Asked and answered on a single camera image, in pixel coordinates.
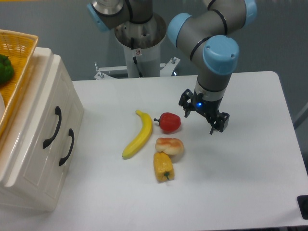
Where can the yellow woven basket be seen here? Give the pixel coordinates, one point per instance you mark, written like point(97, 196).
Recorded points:
point(19, 47)

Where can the white drawer cabinet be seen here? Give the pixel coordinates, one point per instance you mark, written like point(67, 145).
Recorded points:
point(25, 194)

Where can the black top drawer handle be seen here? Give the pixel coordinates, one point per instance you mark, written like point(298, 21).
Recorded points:
point(56, 128)

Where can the black bottom drawer handle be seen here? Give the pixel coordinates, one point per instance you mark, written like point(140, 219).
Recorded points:
point(69, 145)

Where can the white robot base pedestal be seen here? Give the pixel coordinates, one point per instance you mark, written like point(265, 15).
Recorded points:
point(141, 44)

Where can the black object at table corner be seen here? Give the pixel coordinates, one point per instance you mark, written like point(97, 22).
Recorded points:
point(303, 205)

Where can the braided bread roll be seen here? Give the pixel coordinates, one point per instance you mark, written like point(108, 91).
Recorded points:
point(170, 146)

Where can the white drawer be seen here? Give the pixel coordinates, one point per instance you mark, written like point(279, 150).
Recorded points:
point(63, 149)
point(21, 151)

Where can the red plastic bell pepper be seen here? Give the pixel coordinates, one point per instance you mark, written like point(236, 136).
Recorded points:
point(168, 122)

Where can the yellow plastic banana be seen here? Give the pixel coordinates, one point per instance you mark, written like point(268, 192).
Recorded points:
point(143, 136)

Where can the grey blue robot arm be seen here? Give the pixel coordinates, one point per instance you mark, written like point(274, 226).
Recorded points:
point(204, 40)

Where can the black drawer handle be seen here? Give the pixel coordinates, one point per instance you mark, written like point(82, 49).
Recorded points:
point(69, 145)
point(56, 128)

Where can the green plastic bell pepper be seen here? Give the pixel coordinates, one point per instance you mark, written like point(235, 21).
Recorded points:
point(6, 69)

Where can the yellow plastic bell pepper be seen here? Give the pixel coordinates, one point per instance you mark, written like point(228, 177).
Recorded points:
point(163, 167)

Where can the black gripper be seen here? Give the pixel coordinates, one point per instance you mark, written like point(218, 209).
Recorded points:
point(207, 104)

